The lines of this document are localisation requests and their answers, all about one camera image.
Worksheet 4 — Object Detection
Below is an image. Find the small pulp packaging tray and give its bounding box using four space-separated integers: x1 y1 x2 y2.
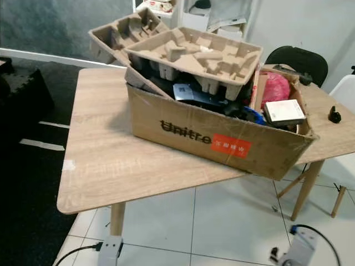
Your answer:
88 6 170 67

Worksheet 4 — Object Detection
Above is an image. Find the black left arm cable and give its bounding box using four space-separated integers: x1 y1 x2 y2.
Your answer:
54 242 103 266

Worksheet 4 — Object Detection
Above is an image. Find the pink plastic bag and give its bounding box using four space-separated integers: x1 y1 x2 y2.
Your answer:
261 71 291 109

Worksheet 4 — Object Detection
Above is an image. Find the large pulp packaging tray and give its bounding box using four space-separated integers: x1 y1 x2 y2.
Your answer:
124 27 263 101

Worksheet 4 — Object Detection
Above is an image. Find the white chair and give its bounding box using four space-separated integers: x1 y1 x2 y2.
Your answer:
328 74 355 113

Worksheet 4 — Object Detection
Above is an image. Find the small white box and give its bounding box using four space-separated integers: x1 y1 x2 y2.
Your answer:
263 99 307 127

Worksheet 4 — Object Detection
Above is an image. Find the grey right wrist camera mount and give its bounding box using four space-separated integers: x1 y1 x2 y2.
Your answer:
282 224 318 266

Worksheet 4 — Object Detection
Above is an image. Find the Unitree cardboard box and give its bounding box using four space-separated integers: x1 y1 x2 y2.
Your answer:
125 64 317 181

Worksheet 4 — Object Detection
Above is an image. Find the dark printed booklet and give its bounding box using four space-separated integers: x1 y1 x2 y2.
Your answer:
173 83 209 103

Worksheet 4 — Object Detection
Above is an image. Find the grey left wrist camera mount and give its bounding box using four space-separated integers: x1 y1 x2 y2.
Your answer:
97 235 124 266

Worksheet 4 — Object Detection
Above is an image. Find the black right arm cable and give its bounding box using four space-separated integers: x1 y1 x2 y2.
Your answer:
293 223 342 266

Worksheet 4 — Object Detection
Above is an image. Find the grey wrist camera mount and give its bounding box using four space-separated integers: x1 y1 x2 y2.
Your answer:
282 224 318 266
97 235 124 266

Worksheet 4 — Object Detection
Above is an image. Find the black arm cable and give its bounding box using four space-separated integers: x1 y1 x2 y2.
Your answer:
54 242 103 266
293 223 342 266

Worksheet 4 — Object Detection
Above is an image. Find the black chair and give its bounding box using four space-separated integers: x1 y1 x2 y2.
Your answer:
265 45 329 88

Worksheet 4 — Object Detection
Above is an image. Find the white tape strip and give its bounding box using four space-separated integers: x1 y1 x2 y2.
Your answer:
38 120 70 130
19 138 66 152

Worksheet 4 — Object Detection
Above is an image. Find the white shelf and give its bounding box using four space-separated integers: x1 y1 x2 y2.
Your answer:
135 0 248 35

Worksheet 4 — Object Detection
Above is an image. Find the small black plastic part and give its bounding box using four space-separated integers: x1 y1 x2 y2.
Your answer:
328 105 343 124

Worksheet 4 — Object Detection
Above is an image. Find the light wooden table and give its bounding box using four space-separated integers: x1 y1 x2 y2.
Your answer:
56 67 355 238

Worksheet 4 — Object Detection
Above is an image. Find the blue plastic item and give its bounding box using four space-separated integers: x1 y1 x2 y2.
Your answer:
245 106 266 125

